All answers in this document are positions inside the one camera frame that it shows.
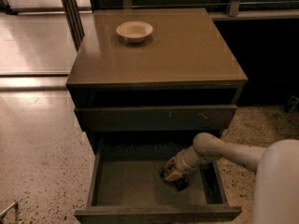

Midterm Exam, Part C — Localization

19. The dark object on floor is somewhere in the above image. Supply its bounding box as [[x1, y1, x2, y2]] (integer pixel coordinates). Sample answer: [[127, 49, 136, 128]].
[[284, 96, 299, 113]]

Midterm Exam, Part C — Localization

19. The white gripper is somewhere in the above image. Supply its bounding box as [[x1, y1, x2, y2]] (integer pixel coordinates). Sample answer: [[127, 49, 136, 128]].
[[163, 148, 197, 182]]

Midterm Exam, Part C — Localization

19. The grey drawer cabinet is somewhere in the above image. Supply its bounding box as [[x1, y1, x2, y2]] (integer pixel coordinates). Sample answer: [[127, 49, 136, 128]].
[[66, 8, 248, 151]]

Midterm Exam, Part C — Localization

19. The metal window frame post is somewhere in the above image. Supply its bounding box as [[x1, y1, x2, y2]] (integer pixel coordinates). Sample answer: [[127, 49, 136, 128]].
[[61, 0, 84, 50]]

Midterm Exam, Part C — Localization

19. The closed top drawer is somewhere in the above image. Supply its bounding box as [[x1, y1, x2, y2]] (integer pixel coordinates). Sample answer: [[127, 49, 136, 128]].
[[75, 105, 236, 132]]

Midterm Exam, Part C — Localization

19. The open middle drawer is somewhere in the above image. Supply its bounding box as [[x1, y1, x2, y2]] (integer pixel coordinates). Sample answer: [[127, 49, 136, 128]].
[[75, 143, 241, 224]]

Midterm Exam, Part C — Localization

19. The white ceramic bowl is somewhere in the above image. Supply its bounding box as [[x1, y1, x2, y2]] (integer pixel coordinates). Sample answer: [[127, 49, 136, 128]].
[[117, 21, 153, 44]]

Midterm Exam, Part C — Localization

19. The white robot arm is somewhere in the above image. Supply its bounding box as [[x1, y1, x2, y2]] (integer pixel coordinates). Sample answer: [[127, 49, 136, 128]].
[[162, 133, 299, 224]]

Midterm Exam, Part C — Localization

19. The metal leg at corner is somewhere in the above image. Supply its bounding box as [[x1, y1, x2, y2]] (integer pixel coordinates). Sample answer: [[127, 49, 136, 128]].
[[0, 201, 18, 219]]

